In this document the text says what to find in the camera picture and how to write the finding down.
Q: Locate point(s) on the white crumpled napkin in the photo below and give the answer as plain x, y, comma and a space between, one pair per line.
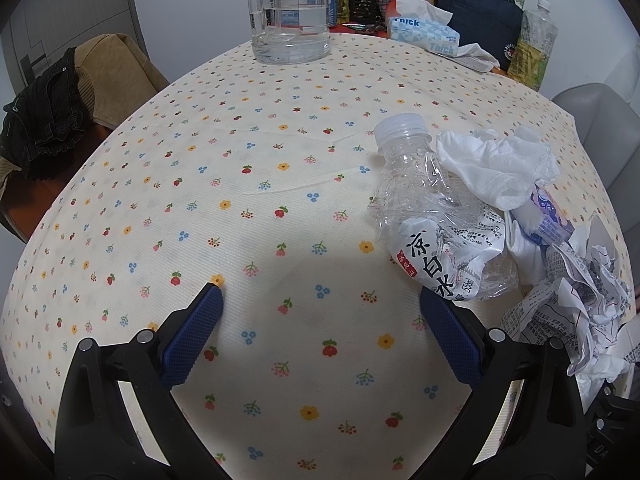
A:
470, 57

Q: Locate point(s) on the brown wooden chair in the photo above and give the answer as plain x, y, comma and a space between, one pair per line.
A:
65, 195

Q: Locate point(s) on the brown jacket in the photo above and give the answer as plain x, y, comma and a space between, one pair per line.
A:
120, 75

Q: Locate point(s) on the grey door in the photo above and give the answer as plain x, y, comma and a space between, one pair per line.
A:
75, 10

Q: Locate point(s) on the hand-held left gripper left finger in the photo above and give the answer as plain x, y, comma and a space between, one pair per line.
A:
192, 335

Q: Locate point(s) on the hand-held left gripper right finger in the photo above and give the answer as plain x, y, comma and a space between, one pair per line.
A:
450, 335

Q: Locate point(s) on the blue white tissue box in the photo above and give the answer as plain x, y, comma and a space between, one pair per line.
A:
420, 32

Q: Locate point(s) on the red table mat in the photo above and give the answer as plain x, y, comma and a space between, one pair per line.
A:
350, 27

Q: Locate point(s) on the large clear water jug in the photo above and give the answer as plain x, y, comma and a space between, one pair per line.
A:
290, 30

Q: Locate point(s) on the large yellow tea bottle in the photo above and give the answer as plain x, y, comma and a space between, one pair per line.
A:
532, 55

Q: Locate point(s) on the printed receipt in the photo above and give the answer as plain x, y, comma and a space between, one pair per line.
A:
575, 300

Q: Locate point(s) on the crushed clear plastic bottle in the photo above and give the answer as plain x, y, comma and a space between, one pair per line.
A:
425, 200

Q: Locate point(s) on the blue tissue packet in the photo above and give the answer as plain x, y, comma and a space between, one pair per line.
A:
547, 215

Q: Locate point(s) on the navy lunch bag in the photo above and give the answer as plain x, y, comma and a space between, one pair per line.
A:
480, 15

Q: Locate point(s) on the grey upholstered chair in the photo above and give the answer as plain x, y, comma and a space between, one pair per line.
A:
600, 110

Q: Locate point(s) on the black mesh pen holder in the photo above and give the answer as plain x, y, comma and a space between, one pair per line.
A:
362, 5

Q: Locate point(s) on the floral print tablecloth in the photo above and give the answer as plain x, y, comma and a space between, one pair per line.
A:
250, 135

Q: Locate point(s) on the white paper tissue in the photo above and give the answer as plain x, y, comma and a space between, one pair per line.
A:
525, 255
600, 372
490, 165

